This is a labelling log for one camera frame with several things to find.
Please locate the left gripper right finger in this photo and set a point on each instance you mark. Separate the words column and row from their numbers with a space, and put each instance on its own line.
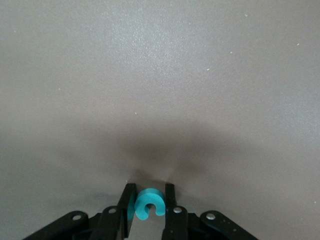
column 175, row 225

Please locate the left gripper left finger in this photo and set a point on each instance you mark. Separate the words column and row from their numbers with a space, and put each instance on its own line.
column 110, row 225

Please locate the teal foam letter c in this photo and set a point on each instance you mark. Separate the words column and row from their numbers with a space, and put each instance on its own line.
column 145, row 198

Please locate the brown table cover sheet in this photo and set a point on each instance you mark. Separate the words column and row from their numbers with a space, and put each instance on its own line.
column 160, row 75

